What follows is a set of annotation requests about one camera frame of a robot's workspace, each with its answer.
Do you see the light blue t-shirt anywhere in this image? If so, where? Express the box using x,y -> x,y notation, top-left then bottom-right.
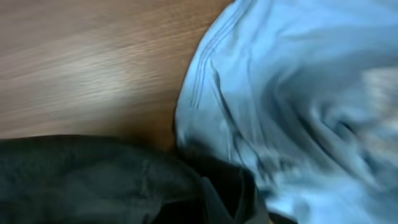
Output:
175,0 -> 397,223

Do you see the dark green t-shirt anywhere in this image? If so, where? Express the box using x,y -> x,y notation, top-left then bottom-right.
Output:
0,134 -> 271,224

